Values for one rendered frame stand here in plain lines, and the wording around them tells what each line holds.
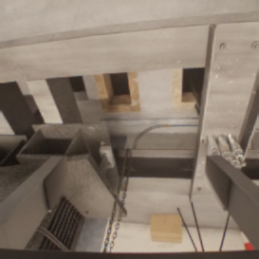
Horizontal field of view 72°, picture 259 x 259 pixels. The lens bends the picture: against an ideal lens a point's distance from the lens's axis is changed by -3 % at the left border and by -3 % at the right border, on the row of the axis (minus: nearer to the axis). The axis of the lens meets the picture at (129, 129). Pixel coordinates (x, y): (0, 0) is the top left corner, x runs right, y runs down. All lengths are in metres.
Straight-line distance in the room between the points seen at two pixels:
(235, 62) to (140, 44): 0.33
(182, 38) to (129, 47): 0.18
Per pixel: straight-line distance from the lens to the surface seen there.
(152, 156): 1.32
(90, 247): 1.25
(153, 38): 0.70
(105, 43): 0.72
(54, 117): 0.97
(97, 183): 0.81
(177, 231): 2.77
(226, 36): 0.72
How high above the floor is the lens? 1.34
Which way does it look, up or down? 51 degrees down
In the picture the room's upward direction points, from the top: 167 degrees counter-clockwise
